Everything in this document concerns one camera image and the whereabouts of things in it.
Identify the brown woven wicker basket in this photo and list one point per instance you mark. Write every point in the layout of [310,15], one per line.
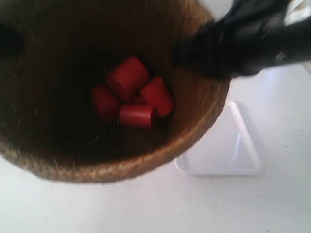
[48,124]

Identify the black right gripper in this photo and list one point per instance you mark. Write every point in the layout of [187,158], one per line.
[252,36]

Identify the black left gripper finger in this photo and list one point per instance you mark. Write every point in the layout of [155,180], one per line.
[11,42]

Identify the white rectangular plastic tray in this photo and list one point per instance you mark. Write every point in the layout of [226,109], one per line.
[227,149]

